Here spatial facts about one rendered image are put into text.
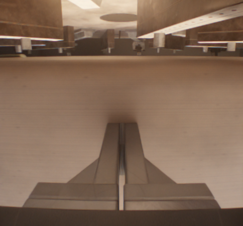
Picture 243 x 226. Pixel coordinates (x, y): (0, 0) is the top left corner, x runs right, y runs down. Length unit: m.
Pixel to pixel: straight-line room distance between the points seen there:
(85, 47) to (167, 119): 6.27
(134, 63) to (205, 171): 0.13
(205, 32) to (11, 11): 1.87
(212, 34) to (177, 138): 2.07
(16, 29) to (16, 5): 0.18
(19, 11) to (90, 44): 4.83
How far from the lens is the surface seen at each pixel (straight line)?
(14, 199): 0.25
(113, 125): 0.15
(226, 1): 0.70
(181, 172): 0.20
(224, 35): 2.20
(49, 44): 3.92
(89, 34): 3.81
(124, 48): 6.09
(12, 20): 1.63
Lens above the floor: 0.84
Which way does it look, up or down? 16 degrees up
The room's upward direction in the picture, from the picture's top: 180 degrees clockwise
